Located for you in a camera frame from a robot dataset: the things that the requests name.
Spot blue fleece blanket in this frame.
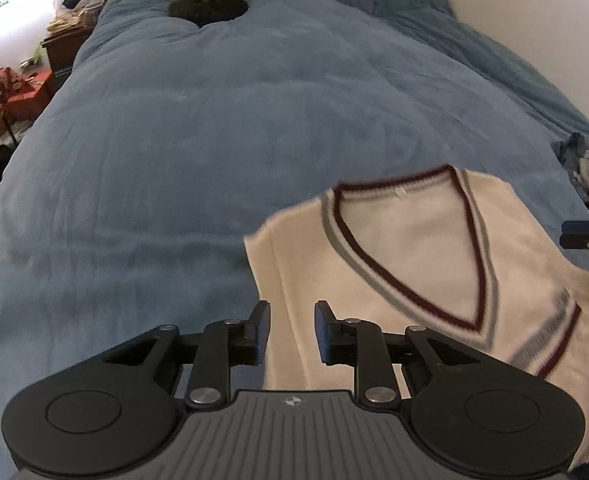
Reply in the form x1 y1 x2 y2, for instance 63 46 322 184
0 0 589 461

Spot red box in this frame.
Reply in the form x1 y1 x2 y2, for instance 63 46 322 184
9 70 55 116

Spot blue jeans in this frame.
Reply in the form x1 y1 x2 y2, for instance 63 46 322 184
551 132 589 181

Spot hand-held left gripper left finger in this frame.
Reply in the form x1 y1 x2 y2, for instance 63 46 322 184
103 300 271 409

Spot dark curled-up cat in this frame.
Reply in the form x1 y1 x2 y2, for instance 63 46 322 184
168 0 249 29

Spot cream knit vest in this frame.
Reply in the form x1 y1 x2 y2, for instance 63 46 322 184
244 164 589 471

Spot dark wooden nightstand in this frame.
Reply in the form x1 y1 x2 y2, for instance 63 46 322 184
42 25 95 79

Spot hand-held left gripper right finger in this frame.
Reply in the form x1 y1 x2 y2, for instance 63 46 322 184
314 301 479 407

